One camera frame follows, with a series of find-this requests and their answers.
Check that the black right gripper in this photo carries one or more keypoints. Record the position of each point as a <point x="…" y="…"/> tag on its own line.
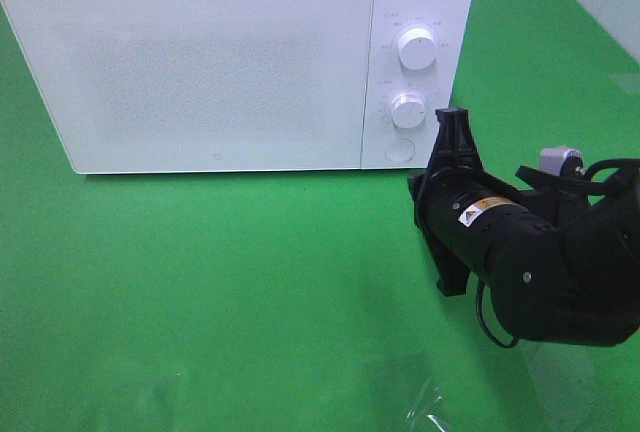
<point x="475" y="223"/>

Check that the round door release button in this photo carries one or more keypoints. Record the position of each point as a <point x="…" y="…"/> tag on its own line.
<point x="400" y="150"/>

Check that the white microwave knob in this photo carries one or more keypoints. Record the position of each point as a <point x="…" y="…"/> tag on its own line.
<point x="407" y="110"/>
<point x="417" y="47"/>

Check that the white microwave door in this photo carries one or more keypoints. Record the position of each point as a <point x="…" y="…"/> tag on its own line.
<point x="140" y="86"/>

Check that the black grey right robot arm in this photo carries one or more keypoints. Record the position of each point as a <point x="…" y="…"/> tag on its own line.
<point x="596" y="300"/>

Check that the clear tape patch on table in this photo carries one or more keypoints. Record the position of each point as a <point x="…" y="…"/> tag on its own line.
<point x="424" y="414"/>

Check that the white microwave oven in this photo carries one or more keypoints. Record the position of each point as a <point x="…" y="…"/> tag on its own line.
<point x="387" y="78"/>

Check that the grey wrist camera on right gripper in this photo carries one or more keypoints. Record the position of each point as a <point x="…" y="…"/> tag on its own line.
<point x="562" y="161"/>

